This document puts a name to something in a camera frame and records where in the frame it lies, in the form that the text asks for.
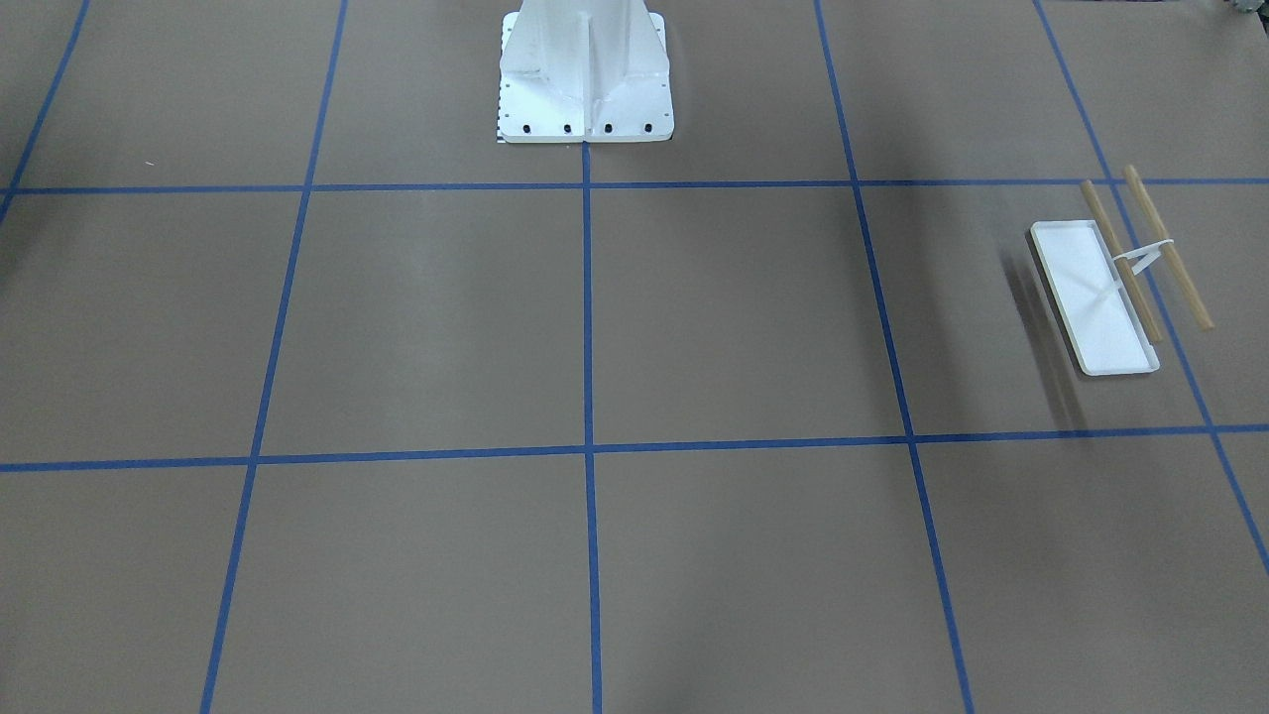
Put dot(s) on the white wooden towel rack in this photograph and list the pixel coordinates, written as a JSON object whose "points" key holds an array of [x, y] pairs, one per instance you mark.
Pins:
{"points": [[1098, 290]]}

